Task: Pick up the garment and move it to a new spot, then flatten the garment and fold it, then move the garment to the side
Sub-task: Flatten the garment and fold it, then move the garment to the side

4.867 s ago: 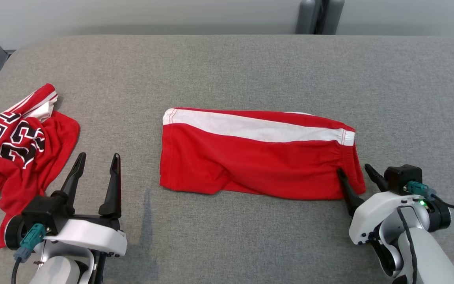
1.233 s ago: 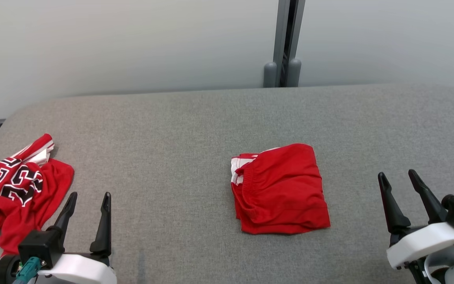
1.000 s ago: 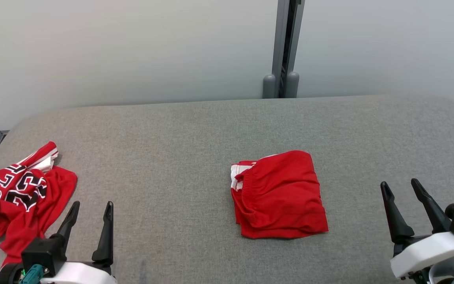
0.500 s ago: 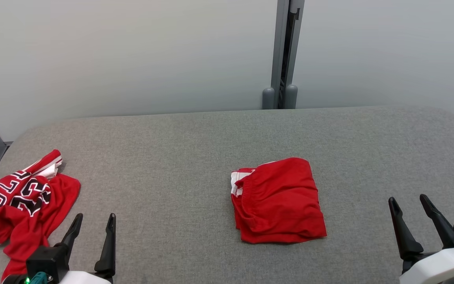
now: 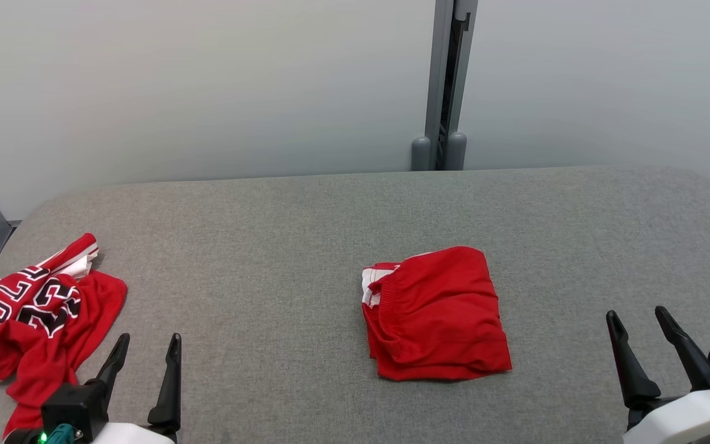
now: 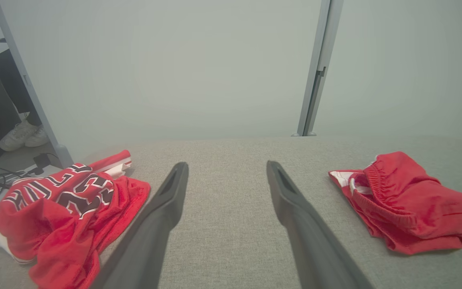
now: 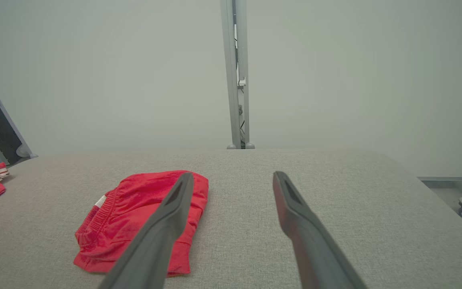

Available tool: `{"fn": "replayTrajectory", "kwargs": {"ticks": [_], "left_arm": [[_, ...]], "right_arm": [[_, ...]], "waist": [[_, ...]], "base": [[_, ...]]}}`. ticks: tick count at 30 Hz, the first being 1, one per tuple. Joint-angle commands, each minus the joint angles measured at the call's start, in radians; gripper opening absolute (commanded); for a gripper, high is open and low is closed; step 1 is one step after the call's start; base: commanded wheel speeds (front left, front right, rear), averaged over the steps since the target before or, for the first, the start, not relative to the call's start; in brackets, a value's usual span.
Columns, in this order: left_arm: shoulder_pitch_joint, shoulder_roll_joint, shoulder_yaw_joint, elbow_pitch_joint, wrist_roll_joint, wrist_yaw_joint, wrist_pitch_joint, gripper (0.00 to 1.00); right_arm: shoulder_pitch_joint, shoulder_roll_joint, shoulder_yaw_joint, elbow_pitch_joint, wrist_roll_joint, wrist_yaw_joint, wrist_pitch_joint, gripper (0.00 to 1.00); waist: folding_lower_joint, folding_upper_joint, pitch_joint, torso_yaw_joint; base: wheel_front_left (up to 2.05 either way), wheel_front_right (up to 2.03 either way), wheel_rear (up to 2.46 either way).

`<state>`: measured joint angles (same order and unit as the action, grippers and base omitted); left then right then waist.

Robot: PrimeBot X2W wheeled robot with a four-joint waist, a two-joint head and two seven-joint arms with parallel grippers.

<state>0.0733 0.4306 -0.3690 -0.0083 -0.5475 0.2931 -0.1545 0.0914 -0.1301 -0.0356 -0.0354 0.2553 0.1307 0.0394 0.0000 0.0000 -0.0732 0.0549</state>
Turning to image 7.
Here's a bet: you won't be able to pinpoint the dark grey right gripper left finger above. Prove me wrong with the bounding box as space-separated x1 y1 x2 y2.
97 172 195 289

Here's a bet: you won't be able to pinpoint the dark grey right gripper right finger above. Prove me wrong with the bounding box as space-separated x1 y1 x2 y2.
272 171 368 289

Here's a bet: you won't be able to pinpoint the grey metal post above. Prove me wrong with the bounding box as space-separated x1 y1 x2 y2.
220 0 256 150

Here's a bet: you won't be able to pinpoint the grey wheeled stand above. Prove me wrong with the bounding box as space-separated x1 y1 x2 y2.
0 56 39 159

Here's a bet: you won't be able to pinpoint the red shorts with white trim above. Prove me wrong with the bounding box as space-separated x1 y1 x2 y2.
73 169 210 278

